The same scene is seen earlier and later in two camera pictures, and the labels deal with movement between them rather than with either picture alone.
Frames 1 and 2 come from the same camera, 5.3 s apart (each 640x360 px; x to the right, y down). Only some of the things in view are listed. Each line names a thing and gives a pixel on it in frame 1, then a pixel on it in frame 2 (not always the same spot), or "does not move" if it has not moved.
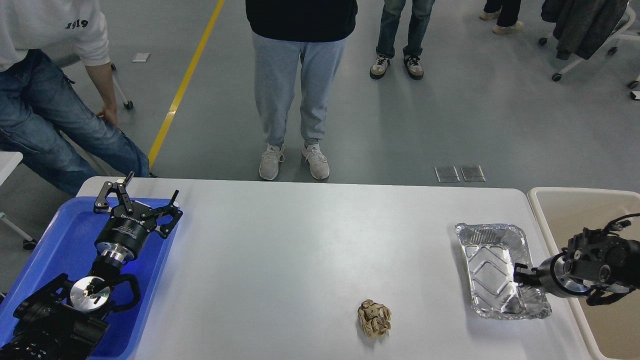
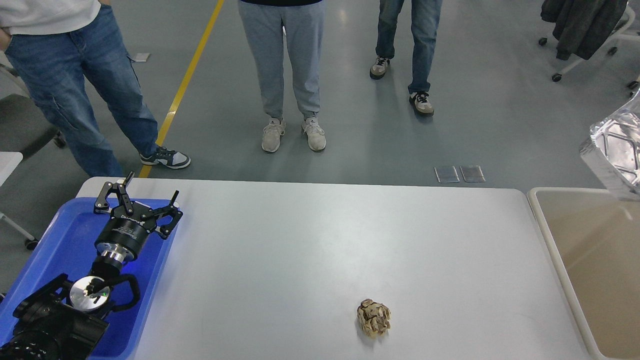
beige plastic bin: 613,326 does not move
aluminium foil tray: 490,252 -> 614,146
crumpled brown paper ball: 375,317 does not move
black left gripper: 123,234 does not move
